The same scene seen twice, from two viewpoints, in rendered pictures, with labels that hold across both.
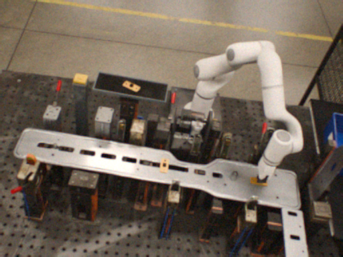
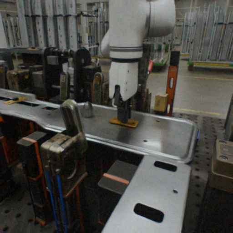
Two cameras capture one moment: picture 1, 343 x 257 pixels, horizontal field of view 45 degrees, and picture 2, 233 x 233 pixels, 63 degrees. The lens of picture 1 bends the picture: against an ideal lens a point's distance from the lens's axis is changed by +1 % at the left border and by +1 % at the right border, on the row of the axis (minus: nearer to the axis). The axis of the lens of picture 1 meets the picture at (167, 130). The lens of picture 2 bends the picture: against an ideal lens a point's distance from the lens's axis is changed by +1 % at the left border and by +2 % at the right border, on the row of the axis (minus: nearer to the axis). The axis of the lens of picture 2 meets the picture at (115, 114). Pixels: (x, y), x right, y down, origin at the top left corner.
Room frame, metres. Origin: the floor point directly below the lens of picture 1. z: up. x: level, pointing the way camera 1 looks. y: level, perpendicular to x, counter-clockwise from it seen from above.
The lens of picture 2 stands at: (0.75, -0.70, 1.25)
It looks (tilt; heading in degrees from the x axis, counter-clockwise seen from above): 24 degrees down; 28
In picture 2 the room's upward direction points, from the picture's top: straight up
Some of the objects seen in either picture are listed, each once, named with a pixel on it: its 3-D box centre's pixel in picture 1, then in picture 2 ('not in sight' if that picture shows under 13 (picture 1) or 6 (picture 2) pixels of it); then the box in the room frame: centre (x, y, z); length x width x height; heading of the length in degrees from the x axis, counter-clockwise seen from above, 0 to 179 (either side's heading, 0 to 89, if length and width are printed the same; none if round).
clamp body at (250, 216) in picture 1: (240, 230); (68, 198); (1.00, -0.44, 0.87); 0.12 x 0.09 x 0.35; 2
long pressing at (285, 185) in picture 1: (159, 166); (10, 101); (1.18, 0.00, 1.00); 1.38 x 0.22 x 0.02; 92
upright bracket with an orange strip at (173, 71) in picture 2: not in sight; (166, 124); (1.37, -0.58, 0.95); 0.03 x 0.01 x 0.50; 92
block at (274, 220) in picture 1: (264, 235); (120, 221); (1.03, -0.57, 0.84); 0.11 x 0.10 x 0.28; 2
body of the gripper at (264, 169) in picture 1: (267, 164); (125, 77); (1.21, -0.49, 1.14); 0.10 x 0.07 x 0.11; 3
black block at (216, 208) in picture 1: (211, 222); (40, 180); (1.03, -0.30, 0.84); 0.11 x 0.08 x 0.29; 2
